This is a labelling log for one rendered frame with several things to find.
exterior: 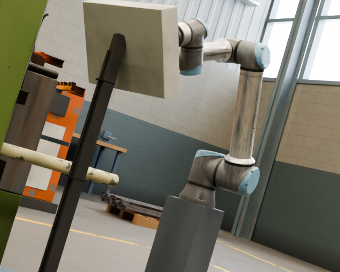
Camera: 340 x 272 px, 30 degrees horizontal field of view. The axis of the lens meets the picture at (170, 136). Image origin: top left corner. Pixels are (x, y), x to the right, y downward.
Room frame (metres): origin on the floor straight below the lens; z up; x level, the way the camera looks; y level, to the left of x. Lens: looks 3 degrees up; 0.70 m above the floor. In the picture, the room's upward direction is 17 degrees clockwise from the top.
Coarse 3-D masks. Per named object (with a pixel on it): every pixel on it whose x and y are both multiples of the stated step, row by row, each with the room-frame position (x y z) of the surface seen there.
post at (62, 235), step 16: (112, 48) 2.03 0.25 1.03; (112, 64) 2.03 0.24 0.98; (112, 80) 2.03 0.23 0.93; (96, 96) 2.04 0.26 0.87; (96, 112) 2.02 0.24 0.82; (96, 128) 2.03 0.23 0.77; (80, 160) 2.02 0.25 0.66; (80, 176) 2.03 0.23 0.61; (80, 192) 2.04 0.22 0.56; (64, 208) 2.02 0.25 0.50; (64, 224) 2.03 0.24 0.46; (64, 240) 2.04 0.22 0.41; (48, 256) 2.03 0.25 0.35
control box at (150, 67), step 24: (96, 0) 2.11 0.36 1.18; (96, 24) 2.09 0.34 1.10; (120, 24) 2.03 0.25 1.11; (144, 24) 1.96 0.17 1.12; (168, 24) 1.94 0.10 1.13; (96, 48) 2.13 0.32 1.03; (144, 48) 1.99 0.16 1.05; (168, 48) 1.97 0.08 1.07; (96, 72) 2.17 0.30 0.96; (120, 72) 2.10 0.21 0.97; (144, 72) 2.03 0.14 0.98; (168, 72) 1.99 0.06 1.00; (168, 96) 2.02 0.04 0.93
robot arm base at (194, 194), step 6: (186, 186) 3.25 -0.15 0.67; (192, 186) 3.21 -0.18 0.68; (198, 186) 3.20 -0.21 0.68; (204, 186) 3.20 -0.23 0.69; (186, 192) 3.22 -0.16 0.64; (192, 192) 3.20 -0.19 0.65; (198, 192) 3.19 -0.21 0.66; (204, 192) 3.20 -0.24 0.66; (210, 192) 3.22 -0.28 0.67; (180, 198) 3.23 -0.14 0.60; (186, 198) 3.20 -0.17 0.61; (192, 198) 3.18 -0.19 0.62; (198, 198) 3.18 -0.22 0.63; (204, 198) 3.19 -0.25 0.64; (210, 198) 3.21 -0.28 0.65; (198, 204) 3.18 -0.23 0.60; (204, 204) 3.18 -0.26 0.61; (210, 204) 3.20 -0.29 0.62
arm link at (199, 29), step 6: (192, 18) 2.47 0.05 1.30; (198, 18) 2.48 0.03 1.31; (192, 24) 2.42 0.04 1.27; (198, 24) 2.44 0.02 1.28; (204, 24) 2.47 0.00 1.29; (192, 30) 2.41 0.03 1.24; (198, 30) 2.44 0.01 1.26; (204, 30) 2.46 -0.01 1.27; (192, 36) 2.42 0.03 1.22; (198, 36) 2.45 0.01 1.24; (204, 36) 2.48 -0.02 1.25; (192, 42) 2.45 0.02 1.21; (198, 42) 2.46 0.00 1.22
